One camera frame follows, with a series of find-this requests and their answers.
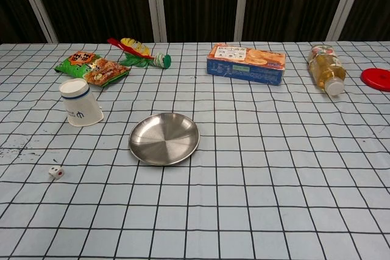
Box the white paper cup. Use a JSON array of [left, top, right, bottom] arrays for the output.
[[58, 78, 104, 127]]

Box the small white die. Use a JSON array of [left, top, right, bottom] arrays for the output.
[[48, 165, 64, 180]]

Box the round stainless steel plate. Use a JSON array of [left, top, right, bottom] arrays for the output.
[[128, 112, 200, 167]]

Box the blue orange biscuit box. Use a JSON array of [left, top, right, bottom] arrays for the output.
[[206, 43, 287, 86]]

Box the blue checked tablecloth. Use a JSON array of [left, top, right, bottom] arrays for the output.
[[0, 40, 390, 260]]

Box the colourful feather shuttlecock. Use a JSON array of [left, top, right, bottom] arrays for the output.
[[107, 37, 172, 69]]

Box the green snack bag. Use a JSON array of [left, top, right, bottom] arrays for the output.
[[54, 50, 132, 88]]

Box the plastic tea bottle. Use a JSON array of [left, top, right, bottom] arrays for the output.
[[307, 43, 347, 97]]

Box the red plastic disc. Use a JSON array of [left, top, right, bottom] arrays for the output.
[[360, 68, 390, 92]]

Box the white frame post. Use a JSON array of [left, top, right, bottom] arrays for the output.
[[144, 0, 169, 43], [233, 0, 261, 43], [13, 0, 59, 44], [326, 0, 370, 41]]

